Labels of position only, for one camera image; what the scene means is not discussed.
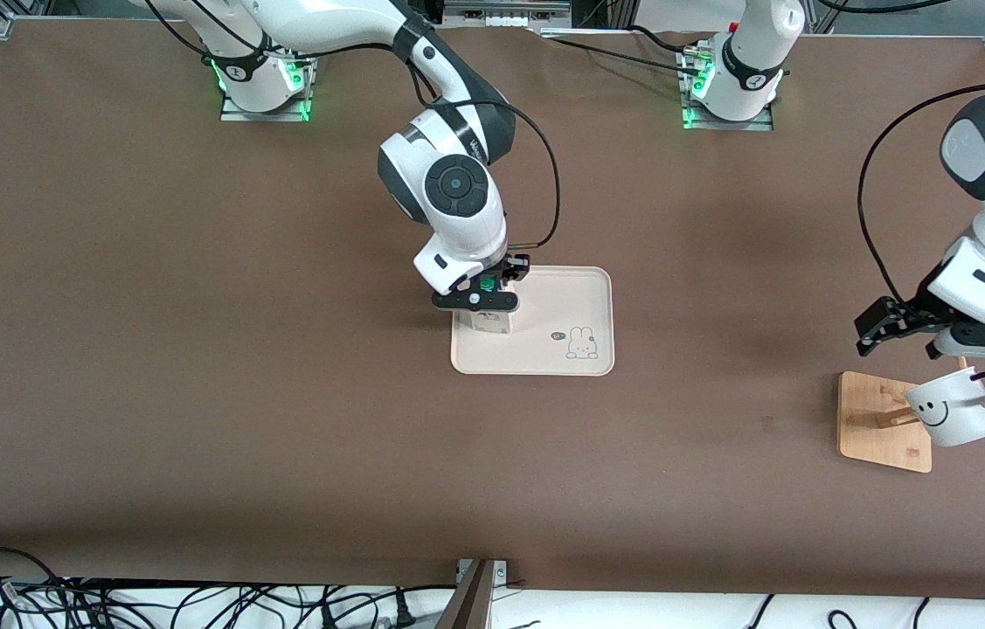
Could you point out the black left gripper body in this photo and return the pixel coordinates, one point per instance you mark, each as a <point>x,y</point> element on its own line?
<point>919,312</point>

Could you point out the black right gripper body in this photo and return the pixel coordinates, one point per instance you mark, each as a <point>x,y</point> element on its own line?
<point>513,266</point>

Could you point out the blue white milk carton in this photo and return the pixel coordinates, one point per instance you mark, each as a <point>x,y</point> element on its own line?
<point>489,323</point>

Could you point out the white smiley mug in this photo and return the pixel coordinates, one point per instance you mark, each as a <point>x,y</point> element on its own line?
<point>955,415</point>

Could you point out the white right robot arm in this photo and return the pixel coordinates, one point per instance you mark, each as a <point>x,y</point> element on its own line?
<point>457,218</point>

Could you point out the cream tray with rabbit print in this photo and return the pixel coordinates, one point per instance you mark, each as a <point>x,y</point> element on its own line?
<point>544,306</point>

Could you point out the wooden mug rack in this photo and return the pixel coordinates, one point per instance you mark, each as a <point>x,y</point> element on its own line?
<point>881,437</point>

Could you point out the white power strip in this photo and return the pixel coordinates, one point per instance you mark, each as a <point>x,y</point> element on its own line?
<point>505,13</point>

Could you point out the dark metal bar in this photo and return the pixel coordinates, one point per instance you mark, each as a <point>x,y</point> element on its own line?
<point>470,607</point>

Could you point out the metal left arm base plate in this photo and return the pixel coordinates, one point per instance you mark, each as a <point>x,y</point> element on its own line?
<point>728,125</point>

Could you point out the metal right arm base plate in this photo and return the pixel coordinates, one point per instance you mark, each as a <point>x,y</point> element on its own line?
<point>265,115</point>

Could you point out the small metal table bracket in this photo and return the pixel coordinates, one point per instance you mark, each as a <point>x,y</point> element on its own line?
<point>499,572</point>

